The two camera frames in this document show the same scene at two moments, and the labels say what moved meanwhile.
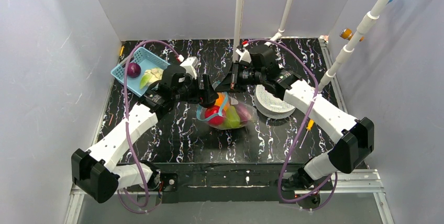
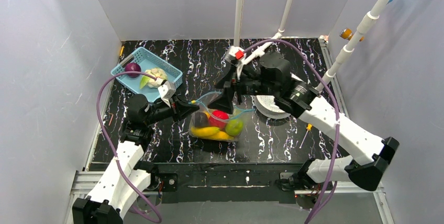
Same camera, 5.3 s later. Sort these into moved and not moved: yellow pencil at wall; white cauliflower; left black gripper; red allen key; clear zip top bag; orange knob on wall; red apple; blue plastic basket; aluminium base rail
Moved: left black gripper; clear zip top bag; red apple
Not moved: yellow pencil at wall; aluminium base rail; white cauliflower; red allen key; blue plastic basket; orange knob on wall
